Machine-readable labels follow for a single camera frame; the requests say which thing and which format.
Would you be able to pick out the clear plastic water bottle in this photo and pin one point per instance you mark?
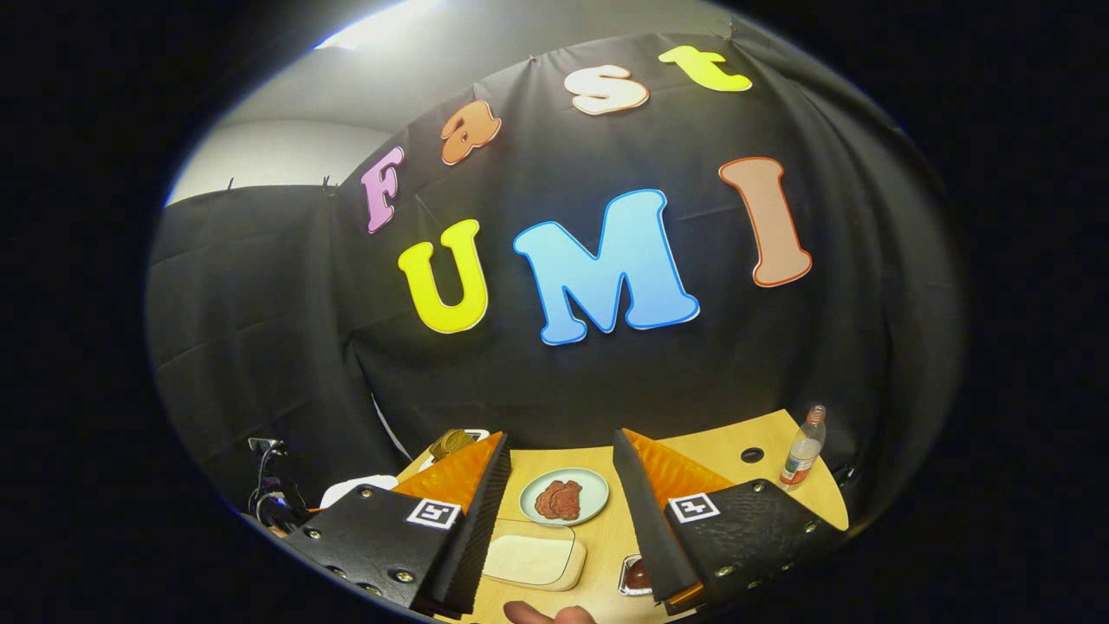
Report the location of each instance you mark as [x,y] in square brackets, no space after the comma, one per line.
[802,451]

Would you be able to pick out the black table grommet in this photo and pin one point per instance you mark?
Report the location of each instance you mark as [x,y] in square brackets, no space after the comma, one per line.
[752,454]

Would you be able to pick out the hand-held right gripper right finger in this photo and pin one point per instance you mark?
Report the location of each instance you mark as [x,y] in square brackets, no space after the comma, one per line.
[645,520]

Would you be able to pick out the glass rice dish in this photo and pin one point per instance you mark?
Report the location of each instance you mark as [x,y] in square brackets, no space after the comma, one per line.
[533,559]

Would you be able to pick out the white rice cooker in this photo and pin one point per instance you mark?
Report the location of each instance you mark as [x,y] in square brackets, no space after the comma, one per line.
[359,488]

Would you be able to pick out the red meat slice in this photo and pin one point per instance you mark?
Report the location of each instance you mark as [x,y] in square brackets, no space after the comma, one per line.
[548,501]
[572,500]

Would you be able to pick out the brown toast slice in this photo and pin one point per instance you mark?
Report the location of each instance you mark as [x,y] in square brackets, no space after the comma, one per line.
[450,445]

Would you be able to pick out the white toaster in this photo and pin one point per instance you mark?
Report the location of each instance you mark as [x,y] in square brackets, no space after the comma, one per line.
[479,433]

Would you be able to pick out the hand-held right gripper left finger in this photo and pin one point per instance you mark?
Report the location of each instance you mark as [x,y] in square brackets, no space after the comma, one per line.
[481,520]

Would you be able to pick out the pale green plate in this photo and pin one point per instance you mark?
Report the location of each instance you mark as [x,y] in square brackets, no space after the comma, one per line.
[593,485]

